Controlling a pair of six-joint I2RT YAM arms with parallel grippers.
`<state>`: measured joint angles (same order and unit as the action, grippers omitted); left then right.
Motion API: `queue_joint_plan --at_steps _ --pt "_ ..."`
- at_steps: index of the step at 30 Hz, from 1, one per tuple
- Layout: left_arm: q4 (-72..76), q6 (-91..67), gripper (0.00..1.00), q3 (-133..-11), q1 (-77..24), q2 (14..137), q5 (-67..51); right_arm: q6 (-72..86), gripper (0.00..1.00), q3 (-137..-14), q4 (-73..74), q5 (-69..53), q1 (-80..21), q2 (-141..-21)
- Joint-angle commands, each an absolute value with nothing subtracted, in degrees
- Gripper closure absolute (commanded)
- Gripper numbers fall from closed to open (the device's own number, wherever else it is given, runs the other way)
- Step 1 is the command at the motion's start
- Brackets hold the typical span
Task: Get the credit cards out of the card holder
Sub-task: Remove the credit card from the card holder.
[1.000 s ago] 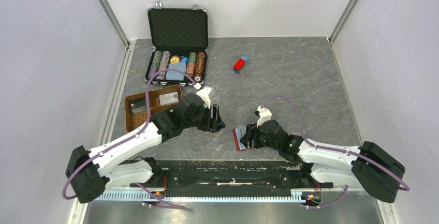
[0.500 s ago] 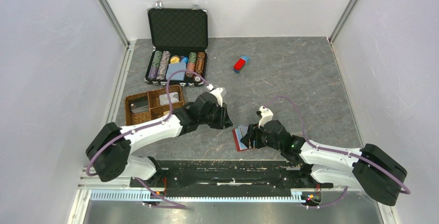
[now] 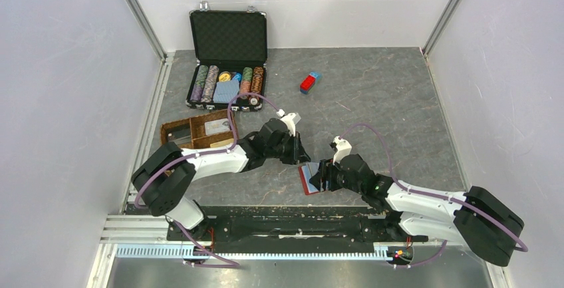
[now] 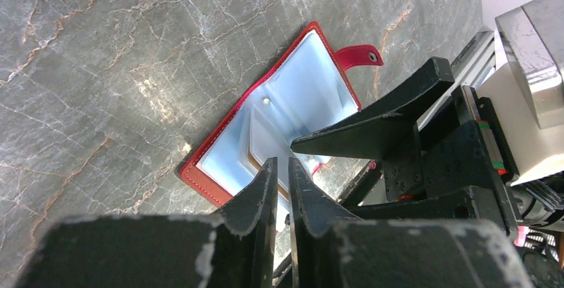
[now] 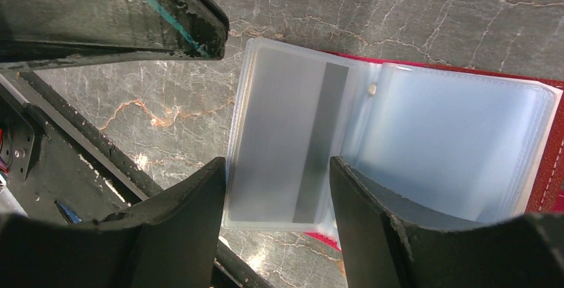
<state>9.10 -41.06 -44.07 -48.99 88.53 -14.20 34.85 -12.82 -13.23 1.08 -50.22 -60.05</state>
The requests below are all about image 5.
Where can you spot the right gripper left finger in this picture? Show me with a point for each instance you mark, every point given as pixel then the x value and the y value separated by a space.
pixel 168 240

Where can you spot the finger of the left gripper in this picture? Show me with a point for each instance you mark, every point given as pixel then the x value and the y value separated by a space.
pixel 53 34

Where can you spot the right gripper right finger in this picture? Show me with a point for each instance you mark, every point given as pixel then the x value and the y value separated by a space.
pixel 388 240

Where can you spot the red leather card holder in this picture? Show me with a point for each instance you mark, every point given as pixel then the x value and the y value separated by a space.
pixel 477 145

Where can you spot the white VIP card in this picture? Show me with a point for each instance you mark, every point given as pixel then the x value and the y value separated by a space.
pixel 284 138

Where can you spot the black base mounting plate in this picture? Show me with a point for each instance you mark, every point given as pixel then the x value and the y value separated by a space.
pixel 57 167

